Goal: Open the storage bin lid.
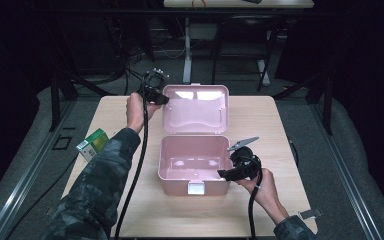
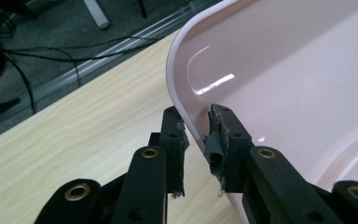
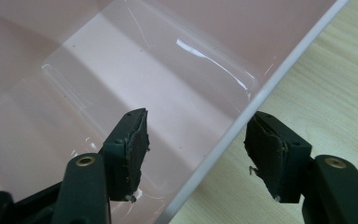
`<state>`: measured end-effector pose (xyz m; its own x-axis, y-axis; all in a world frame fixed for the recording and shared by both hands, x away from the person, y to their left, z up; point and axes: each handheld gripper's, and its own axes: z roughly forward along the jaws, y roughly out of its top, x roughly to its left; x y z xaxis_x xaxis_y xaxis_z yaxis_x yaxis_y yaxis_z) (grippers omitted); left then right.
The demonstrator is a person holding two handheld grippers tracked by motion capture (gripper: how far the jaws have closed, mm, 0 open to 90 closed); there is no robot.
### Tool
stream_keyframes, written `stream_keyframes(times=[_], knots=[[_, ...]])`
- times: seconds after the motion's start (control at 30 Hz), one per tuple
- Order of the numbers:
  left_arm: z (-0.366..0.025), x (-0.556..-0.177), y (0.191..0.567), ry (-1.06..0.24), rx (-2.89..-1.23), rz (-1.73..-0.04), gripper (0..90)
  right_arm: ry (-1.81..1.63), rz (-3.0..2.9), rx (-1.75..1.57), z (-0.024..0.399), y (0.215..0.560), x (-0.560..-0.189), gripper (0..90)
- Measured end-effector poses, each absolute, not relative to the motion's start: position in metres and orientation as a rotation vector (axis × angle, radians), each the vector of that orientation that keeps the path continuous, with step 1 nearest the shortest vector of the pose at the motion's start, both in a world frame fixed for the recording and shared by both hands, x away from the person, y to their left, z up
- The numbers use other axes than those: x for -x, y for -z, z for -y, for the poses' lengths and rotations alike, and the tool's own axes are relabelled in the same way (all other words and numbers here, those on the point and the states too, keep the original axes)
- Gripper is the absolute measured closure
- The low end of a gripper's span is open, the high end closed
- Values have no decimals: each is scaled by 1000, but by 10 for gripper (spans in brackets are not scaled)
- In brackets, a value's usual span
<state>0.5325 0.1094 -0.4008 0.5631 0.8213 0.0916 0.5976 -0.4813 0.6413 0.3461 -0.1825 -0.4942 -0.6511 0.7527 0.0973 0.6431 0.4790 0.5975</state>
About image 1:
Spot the bundle of black floor cables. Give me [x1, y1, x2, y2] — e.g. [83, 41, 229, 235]
[113, 43, 161, 96]

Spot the black floor cable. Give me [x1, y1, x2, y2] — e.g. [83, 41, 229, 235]
[8, 153, 81, 240]

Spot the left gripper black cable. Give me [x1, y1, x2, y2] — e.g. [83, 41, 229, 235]
[113, 74, 151, 240]

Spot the green and white carton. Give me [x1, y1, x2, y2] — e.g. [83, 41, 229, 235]
[75, 128, 110, 163]

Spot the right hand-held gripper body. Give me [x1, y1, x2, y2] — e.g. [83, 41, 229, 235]
[227, 136, 263, 180]

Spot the white standing desk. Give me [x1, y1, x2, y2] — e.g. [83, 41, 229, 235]
[163, 0, 315, 87]

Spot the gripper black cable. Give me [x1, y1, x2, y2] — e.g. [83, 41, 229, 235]
[247, 166, 265, 240]
[113, 74, 151, 240]

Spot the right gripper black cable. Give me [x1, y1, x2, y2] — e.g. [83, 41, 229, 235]
[247, 166, 265, 240]

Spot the person's left hand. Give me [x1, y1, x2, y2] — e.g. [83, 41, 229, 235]
[125, 92, 163, 134]

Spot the pink plastic storage box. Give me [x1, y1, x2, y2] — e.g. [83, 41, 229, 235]
[157, 83, 233, 197]

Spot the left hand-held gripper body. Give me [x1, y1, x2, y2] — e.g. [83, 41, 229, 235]
[139, 68, 170, 98]

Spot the black metal stand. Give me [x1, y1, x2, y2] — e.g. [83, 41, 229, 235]
[273, 66, 334, 136]
[48, 19, 118, 133]

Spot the person's right hand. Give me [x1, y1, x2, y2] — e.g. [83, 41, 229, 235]
[236, 168, 283, 214]

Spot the black chair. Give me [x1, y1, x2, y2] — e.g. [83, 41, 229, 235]
[211, 14, 281, 93]

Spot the aluminium floor rail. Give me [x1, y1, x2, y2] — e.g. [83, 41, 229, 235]
[0, 99, 78, 240]
[308, 99, 384, 240]

